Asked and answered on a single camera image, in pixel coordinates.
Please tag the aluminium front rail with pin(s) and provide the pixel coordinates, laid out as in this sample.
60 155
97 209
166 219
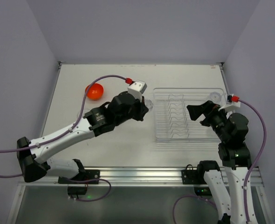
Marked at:
138 177

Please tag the clear glass cup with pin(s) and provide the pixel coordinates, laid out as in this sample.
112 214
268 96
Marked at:
149 104
215 97
81 114

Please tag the clear plastic dish rack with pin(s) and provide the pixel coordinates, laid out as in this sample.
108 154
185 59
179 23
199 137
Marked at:
172 120

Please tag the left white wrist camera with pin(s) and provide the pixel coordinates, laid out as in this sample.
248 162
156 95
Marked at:
137 88

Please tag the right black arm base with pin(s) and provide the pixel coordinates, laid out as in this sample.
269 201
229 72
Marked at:
195 176

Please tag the orange plastic bowl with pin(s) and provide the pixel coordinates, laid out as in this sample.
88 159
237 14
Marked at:
95 92

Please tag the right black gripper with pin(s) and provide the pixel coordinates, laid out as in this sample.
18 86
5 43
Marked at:
207 114

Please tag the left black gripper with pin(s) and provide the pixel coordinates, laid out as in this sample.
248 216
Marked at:
139 109

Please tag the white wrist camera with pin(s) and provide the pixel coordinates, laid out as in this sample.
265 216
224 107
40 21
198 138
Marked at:
137 88
233 103

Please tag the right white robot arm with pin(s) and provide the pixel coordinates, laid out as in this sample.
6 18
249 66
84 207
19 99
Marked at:
234 204

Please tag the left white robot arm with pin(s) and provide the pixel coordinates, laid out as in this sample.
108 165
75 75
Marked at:
34 156

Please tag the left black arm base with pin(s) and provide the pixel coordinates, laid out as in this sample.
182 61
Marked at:
83 175

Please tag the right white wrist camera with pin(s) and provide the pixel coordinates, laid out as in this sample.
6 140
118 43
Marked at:
233 103

